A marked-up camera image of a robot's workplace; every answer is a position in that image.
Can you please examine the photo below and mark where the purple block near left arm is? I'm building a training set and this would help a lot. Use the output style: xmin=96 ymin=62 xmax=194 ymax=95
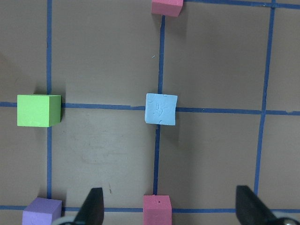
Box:
xmin=22 ymin=197 xmax=62 ymax=225

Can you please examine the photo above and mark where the light blue block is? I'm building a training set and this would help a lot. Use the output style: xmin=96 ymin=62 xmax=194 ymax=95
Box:
xmin=145 ymin=93 xmax=178 ymax=126

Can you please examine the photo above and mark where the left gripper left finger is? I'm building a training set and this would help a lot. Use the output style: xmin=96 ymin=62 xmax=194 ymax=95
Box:
xmin=74 ymin=187 xmax=104 ymax=225

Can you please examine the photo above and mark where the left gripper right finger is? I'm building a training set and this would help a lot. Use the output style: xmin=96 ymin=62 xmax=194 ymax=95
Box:
xmin=235 ymin=185 xmax=277 ymax=225

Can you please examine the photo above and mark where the dark pink block far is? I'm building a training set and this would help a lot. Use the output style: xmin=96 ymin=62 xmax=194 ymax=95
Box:
xmin=143 ymin=195 xmax=172 ymax=225

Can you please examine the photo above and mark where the pink block front centre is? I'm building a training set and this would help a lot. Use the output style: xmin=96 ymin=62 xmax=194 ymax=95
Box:
xmin=151 ymin=0 xmax=184 ymax=17

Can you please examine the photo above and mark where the green foam block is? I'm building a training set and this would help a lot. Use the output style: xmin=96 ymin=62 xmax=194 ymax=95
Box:
xmin=17 ymin=94 xmax=61 ymax=128

